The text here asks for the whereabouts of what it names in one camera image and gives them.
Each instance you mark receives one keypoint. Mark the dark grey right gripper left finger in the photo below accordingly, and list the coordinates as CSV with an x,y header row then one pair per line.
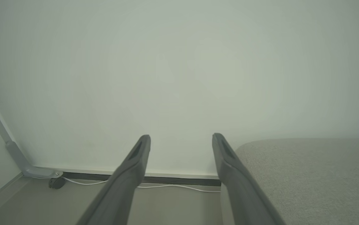
x,y
126,184

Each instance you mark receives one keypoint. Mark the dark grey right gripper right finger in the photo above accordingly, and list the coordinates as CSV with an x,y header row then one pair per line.
x,y
238,187

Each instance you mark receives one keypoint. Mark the black and white baseboard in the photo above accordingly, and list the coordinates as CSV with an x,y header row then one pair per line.
x,y
179,180

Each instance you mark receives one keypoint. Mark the black caster wheel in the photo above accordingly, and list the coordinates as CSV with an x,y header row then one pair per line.
x,y
57,183

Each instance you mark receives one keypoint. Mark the grey fabric sofa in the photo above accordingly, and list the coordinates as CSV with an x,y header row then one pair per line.
x,y
316,181

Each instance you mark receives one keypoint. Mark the grey metal frame leg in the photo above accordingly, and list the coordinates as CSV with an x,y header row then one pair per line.
x,y
17,154

